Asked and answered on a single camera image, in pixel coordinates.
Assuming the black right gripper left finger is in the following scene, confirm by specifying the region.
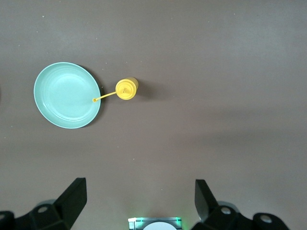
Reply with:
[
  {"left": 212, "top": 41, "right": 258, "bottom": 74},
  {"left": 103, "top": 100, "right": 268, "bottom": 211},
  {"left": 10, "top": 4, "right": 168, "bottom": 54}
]
[{"left": 0, "top": 177, "right": 87, "bottom": 230}]

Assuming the mint green plate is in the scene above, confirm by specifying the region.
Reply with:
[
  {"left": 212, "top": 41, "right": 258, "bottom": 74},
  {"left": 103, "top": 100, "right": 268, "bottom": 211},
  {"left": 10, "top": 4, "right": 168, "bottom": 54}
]
[{"left": 33, "top": 62, "right": 102, "bottom": 130}]

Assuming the yellow squeeze bottle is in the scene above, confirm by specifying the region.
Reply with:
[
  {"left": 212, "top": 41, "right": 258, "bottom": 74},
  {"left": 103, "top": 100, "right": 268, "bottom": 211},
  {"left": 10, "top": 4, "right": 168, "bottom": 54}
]
[{"left": 92, "top": 76, "right": 139, "bottom": 103}]

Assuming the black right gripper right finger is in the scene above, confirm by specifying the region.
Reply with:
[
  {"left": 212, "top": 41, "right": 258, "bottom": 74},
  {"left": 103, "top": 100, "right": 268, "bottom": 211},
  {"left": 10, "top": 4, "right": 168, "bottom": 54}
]
[{"left": 194, "top": 179, "right": 292, "bottom": 230}]

